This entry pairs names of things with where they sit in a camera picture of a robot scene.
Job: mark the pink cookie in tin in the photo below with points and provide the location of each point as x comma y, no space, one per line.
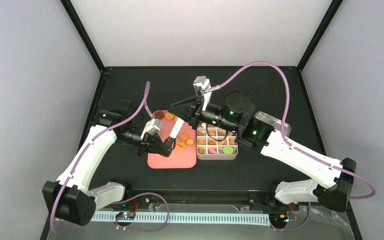
212,150

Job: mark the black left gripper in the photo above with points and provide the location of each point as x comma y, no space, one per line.
155,143

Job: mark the dark chocolate round cookie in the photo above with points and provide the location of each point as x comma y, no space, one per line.
159,115

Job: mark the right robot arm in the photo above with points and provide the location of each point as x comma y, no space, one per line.
330,180

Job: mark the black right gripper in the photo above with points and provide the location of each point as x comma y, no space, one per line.
192,108

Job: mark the black front rail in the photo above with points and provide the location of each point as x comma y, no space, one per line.
209,196

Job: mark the silver metal tongs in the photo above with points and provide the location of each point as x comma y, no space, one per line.
175,130

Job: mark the pale oval cookie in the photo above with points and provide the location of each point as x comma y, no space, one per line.
190,142

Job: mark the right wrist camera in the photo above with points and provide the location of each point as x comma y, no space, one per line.
200,85

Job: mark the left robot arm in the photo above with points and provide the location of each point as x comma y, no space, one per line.
70,198

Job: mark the round orange cookie top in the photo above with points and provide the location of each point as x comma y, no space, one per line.
169,116

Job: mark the metal tin with white dividers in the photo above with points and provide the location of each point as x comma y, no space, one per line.
211,136

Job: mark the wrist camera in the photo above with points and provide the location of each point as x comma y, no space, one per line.
152,127
200,85

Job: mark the pale flower cookie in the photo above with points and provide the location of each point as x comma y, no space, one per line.
184,137

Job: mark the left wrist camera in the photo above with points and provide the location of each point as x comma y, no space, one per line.
152,127

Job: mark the round cookie with red mark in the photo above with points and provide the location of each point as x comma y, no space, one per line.
180,146

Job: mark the silver tin lid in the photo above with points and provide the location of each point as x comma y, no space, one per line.
274,122

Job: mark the green round cookie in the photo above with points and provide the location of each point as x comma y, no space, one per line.
228,150

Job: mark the white slotted cable duct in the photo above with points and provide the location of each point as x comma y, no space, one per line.
257,219

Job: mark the pink plastic tray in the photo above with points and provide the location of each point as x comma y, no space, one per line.
178,159

